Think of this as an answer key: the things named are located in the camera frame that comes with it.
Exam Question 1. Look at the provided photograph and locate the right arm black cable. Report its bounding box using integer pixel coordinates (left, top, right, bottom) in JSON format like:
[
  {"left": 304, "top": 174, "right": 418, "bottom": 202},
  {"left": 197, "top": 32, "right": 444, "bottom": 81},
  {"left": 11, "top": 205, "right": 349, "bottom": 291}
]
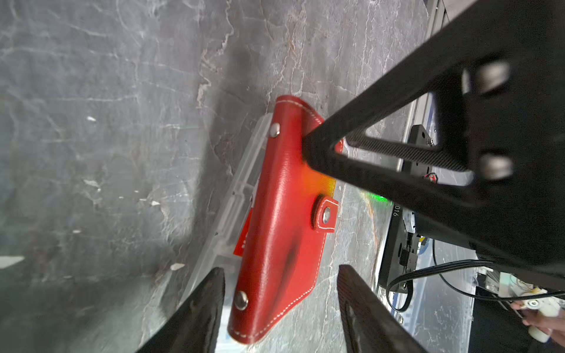
[{"left": 385, "top": 237, "right": 565, "bottom": 314}]

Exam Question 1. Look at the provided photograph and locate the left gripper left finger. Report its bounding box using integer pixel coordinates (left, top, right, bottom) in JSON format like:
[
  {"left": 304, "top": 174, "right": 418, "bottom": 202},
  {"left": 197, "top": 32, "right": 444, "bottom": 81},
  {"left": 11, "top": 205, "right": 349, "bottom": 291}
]
[{"left": 138, "top": 267, "right": 225, "bottom": 352}]

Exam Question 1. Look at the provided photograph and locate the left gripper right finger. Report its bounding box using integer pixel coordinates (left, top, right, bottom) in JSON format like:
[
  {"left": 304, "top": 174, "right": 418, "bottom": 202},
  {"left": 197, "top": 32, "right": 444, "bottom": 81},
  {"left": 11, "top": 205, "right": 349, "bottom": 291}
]
[{"left": 337, "top": 265, "right": 426, "bottom": 352}]

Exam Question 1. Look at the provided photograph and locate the person's hand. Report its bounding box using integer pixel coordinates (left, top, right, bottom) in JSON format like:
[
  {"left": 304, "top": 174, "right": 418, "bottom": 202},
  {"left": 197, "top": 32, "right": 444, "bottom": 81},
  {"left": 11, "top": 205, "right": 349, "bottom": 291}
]
[{"left": 511, "top": 301, "right": 564, "bottom": 347}]

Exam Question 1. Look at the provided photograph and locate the red leather wallet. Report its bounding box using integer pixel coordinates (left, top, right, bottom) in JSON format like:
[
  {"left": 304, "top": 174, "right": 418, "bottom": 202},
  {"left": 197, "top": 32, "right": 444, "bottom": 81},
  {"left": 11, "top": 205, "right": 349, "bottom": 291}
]
[{"left": 227, "top": 95, "right": 339, "bottom": 344}]

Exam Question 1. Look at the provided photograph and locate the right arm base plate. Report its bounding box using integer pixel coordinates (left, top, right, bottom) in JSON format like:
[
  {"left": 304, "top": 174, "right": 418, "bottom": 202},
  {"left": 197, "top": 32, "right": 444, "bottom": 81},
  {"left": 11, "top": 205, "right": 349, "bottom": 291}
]
[{"left": 377, "top": 124, "right": 436, "bottom": 294}]

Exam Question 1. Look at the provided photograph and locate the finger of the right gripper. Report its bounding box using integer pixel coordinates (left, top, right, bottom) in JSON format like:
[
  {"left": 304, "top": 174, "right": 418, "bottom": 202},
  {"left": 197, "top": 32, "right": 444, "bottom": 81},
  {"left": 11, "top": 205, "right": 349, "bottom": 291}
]
[{"left": 303, "top": 1, "right": 564, "bottom": 207}]

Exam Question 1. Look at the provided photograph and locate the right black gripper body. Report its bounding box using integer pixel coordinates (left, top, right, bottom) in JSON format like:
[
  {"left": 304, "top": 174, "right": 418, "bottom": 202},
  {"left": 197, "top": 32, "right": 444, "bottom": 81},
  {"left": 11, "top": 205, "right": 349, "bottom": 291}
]
[{"left": 415, "top": 110, "right": 564, "bottom": 291}]

